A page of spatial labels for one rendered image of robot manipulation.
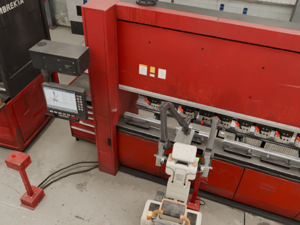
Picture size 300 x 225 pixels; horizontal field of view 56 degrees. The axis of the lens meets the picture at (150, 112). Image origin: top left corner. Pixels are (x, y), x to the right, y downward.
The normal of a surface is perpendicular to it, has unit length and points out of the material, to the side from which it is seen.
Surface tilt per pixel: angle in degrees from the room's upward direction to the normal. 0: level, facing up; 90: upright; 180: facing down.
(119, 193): 0
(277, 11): 90
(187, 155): 48
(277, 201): 90
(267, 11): 90
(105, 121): 90
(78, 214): 0
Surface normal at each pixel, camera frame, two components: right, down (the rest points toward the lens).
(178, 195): -0.25, 0.48
